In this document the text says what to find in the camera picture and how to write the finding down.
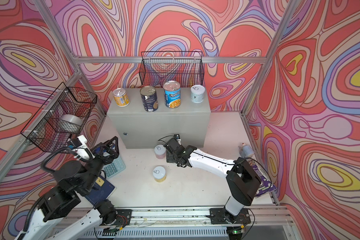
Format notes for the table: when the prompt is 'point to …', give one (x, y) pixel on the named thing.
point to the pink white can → (160, 151)
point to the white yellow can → (159, 174)
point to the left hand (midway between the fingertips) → (113, 140)
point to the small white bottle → (246, 151)
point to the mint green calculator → (116, 166)
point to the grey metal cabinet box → (137, 129)
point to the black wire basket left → (42, 132)
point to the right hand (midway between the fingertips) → (175, 157)
